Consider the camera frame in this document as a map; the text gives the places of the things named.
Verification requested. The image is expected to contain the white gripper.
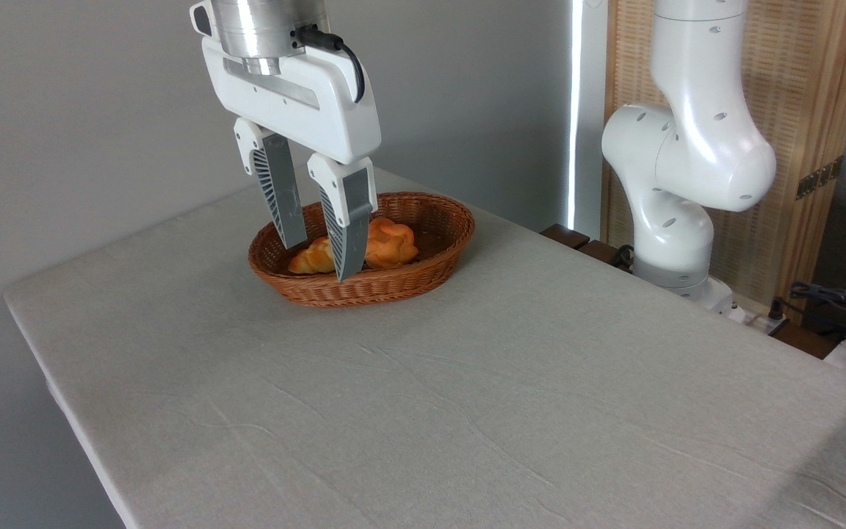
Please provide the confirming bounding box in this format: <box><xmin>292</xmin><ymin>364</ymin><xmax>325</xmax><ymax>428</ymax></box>
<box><xmin>201</xmin><ymin>37</ymin><xmax>383</xmax><ymax>283</ymax></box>

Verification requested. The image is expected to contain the round knotted bread roll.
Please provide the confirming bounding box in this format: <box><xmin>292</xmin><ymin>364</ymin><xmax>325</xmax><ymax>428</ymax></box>
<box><xmin>363</xmin><ymin>217</ymin><xmax>420</xmax><ymax>270</ymax></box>

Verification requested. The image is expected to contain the brown wicker basket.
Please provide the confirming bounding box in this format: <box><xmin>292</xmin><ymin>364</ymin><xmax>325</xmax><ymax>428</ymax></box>
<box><xmin>247</xmin><ymin>191</ymin><xmax>477</xmax><ymax>308</ymax></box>

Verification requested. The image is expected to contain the light grey tablecloth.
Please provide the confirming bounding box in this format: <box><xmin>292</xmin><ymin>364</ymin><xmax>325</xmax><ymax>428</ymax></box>
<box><xmin>3</xmin><ymin>168</ymin><xmax>846</xmax><ymax>529</ymax></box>

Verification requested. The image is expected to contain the white power strip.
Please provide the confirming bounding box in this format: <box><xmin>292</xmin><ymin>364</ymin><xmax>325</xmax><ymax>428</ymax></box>
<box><xmin>728</xmin><ymin>303</ymin><xmax>792</xmax><ymax>337</ymax></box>

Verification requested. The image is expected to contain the dark metal screen hinge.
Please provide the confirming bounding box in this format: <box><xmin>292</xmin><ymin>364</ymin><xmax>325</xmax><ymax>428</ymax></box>
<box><xmin>795</xmin><ymin>155</ymin><xmax>845</xmax><ymax>201</ymax></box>

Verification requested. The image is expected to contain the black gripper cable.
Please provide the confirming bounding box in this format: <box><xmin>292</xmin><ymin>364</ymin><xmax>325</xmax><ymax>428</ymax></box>
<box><xmin>294</xmin><ymin>25</ymin><xmax>367</xmax><ymax>104</ymax></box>

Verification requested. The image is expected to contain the white window frame post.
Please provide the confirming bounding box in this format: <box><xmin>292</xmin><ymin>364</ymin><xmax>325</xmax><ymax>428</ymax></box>
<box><xmin>568</xmin><ymin>0</ymin><xmax>610</xmax><ymax>237</ymax></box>

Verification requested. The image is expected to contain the black cable bundle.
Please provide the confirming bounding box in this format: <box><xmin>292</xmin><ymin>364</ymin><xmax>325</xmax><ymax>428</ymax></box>
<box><xmin>770</xmin><ymin>281</ymin><xmax>846</xmax><ymax>348</ymax></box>

